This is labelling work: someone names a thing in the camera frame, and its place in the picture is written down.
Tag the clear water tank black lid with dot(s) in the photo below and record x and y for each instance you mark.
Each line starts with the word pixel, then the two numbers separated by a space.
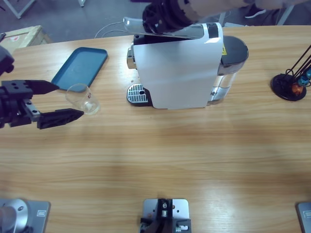
pixel 230 58

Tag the grey camera mount plate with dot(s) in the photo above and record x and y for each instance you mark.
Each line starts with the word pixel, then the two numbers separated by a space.
pixel 182 208

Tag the white table leg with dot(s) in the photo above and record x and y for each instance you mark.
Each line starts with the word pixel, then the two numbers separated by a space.
pixel 286 14
pixel 226 20

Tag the white capsule coffee machine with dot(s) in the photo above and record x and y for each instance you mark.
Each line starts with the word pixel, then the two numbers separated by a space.
pixel 175 72

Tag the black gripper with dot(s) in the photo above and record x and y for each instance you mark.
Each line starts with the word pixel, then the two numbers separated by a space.
pixel 181 12
pixel 14 106

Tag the black disc capsule holder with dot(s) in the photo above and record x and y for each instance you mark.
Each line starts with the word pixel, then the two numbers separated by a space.
pixel 281 87

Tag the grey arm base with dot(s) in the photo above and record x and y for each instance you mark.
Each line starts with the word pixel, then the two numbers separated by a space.
pixel 36 213
pixel 305 216

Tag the clear drinking glass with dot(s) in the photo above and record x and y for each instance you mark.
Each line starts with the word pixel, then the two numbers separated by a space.
pixel 85 102

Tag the black shoe white sole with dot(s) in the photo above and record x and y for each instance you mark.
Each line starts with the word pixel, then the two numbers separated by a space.
pixel 252 13

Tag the wooden crate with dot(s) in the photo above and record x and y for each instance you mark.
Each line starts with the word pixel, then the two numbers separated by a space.
pixel 22 36

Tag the blue coffee capsule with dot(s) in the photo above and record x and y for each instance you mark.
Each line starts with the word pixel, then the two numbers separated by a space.
pixel 308 73
pixel 302 80

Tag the white metal frame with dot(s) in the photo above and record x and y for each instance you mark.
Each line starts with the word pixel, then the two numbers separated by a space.
pixel 22 7

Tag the blue plastic tray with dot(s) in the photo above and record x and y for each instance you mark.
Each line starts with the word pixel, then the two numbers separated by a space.
pixel 80 65

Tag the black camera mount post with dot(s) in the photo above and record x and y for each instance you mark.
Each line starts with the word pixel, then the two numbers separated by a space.
pixel 165 211

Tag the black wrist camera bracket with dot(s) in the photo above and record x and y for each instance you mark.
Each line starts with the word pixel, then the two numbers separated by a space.
pixel 5 60

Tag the orange coffee capsule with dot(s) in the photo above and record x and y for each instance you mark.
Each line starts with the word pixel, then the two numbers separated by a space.
pixel 297 89

